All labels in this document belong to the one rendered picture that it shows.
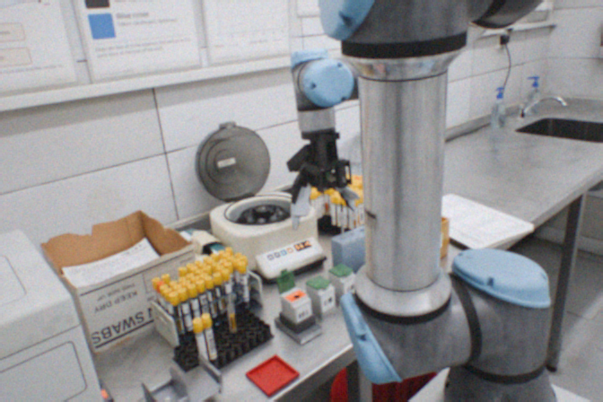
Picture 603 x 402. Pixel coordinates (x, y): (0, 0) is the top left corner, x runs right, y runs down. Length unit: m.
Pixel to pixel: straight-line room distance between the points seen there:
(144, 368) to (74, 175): 0.52
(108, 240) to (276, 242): 0.42
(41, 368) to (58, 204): 0.66
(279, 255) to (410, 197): 0.68
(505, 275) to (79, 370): 0.53
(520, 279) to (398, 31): 0.34
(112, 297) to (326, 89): 0.56
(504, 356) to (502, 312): 0.06
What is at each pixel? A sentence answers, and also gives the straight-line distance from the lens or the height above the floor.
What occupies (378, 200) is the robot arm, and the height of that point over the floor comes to 1.27.
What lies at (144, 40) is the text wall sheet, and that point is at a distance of 1.26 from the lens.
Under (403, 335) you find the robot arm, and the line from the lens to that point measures 0.55.
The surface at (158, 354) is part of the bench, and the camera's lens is 0.96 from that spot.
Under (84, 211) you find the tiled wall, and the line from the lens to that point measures 1.27.
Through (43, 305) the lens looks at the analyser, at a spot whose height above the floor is 1.17.
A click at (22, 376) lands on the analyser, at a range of 0.64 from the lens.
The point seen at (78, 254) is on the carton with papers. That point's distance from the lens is 1.22.
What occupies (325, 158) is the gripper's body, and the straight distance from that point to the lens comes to 0.88.
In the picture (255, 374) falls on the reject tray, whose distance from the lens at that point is 0.86.
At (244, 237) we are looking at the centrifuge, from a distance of 1.09.
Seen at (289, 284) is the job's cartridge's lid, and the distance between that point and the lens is 0.92.
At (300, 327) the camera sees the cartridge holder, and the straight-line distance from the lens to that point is 0.91.
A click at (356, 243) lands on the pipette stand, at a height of 0.96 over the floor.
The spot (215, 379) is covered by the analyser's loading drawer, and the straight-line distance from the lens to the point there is 0.81.
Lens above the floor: 1.45
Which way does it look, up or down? 21 degrees down
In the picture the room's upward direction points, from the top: 4 degrees counter-clockwise
